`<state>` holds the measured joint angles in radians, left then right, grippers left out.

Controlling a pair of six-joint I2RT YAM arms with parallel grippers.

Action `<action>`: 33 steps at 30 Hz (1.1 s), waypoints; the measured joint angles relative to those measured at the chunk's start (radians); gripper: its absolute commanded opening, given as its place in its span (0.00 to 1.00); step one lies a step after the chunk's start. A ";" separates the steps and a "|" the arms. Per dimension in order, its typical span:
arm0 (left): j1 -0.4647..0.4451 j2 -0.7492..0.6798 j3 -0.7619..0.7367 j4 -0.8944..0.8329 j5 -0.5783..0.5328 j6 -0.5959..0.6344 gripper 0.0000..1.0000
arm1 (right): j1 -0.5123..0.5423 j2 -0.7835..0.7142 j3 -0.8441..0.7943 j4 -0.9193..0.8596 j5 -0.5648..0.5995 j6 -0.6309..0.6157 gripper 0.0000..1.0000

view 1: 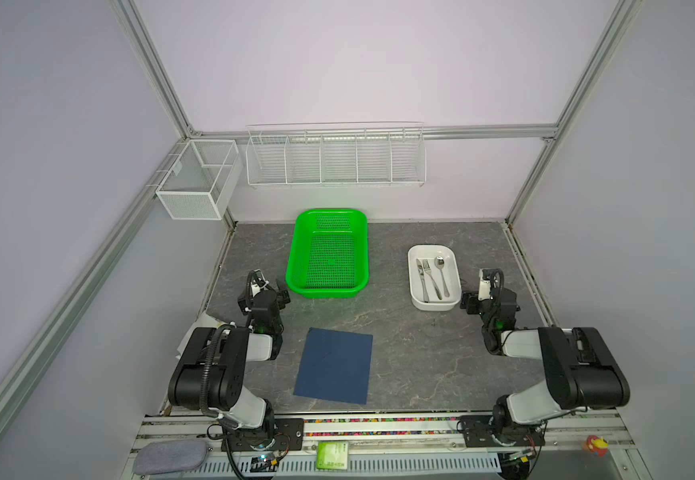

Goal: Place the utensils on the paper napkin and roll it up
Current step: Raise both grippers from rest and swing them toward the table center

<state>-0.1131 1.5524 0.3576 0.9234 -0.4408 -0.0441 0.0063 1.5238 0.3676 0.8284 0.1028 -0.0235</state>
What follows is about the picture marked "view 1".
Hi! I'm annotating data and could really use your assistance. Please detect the silver spoon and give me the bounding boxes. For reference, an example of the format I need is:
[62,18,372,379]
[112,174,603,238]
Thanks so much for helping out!
[435,256,451,298]

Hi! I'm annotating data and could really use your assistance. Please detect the white wire shelf rack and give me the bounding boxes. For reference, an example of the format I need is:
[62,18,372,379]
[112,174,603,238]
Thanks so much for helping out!
[246,122,427,187]

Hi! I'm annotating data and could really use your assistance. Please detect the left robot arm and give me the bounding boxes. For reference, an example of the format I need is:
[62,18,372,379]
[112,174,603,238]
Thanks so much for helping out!
[167,269,291,450]

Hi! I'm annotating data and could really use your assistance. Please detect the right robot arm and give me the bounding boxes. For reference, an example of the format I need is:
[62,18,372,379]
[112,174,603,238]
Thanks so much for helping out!
[457,268,631,447]

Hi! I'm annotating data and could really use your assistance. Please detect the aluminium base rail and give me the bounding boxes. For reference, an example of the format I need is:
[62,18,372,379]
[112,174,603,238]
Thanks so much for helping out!
[122,410,651,479]

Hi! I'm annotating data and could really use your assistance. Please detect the green plastic basket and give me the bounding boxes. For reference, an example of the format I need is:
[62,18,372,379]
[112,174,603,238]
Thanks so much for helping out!
[286,209,369,299]

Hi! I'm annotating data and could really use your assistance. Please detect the dark blue paper napkin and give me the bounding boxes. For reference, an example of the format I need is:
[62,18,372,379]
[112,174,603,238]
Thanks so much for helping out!
[294,328,373,405]

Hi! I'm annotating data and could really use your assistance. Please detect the white ceramic dish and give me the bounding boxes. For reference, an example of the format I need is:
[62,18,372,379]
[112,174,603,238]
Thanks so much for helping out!
[407,244,463,312]

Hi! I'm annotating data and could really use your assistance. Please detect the white mesh box basket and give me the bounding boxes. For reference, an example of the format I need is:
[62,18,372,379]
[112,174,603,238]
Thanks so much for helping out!
[156,139,244,221]

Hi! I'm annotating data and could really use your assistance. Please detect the tissue pack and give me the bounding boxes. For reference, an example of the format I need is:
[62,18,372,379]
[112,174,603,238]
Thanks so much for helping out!
[177,310,227,358]

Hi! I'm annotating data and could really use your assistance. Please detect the grey cloth pad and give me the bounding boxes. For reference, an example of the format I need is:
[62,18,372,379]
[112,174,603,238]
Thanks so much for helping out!
[133,438,210,476]

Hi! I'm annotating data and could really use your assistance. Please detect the silver fork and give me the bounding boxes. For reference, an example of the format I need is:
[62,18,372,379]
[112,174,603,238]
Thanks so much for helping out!
[423,258,443,300]

